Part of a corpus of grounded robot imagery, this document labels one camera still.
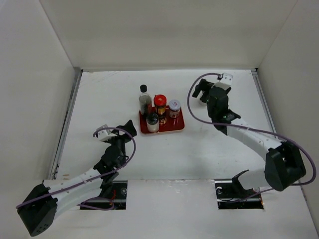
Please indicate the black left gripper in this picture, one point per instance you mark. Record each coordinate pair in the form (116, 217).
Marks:
(126, 136)

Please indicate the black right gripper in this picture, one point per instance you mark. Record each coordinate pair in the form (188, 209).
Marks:
(204, 86)

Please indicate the small jar white lid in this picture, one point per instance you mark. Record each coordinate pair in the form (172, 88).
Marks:
(174, 108)

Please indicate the white shaker black knob lid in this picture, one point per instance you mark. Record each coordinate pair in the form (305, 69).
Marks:
(152, 122)

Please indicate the red lid sauce jar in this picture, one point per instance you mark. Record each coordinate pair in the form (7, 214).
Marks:
(160, 102)

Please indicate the soy sauce bottle red label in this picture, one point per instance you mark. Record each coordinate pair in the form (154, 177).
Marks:
(145, 101)

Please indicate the salt grinder black clear top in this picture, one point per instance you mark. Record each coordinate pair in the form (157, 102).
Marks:
(202, 103)

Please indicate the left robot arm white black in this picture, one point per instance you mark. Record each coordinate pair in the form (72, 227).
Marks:
(45, 203)

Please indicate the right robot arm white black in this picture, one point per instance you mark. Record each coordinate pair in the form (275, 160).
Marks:
(283, 161)

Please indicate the red lacquer tray gold emblem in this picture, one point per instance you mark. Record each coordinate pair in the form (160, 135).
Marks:
(171, 125)

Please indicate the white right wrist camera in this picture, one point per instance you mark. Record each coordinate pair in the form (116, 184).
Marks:
(224, 81)

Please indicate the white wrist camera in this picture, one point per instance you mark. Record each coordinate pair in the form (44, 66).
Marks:
(224, 81)
(103, 133)

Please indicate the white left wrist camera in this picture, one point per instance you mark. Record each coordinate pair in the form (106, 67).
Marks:
(103, 133)

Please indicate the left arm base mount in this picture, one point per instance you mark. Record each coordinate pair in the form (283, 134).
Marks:
(114, 198)

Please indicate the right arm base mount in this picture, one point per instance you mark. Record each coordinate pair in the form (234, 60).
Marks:
(232, 196)

